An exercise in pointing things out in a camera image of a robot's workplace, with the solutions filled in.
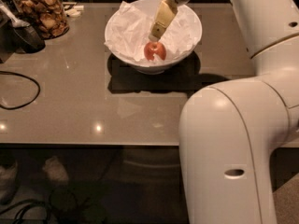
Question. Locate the white plastic spoon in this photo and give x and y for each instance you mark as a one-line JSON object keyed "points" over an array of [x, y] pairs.
{"points": [[16, 23]]}

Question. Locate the glass jar of dried chips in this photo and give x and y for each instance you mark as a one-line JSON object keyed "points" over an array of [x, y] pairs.
{"points": [[47, 15]]}

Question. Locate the white ceramic bowl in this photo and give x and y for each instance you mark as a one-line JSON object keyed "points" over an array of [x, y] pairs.
{"points": [[155, 66]]}

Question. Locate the white shoe left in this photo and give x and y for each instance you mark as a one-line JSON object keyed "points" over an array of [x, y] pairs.
{"points": [[8, 182]]}

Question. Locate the white paper liner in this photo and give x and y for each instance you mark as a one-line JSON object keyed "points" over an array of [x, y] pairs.
{"points": [[130, 34]]}

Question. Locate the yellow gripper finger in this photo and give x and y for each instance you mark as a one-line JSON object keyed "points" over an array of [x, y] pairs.
{"points": [[166, 12]]}

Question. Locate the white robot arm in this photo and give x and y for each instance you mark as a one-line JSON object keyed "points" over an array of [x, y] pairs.
{"points": [[228, 130]]}

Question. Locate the white shoe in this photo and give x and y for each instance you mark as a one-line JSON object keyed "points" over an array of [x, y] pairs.
{"points": [[8, 182], [55, 172]]}

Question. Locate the small white items on table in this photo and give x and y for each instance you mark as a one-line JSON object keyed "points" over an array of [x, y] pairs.
{"points": [[73, 10]]}

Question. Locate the black round pan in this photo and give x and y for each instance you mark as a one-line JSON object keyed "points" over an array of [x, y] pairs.
{"points": [[28, 39]]}

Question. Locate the red apple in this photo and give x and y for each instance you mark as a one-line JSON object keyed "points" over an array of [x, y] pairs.
{"points": [[154, 48]]}

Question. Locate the white shoe right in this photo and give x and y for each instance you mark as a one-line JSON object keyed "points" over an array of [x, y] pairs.
{"points": [[55, 172]]}

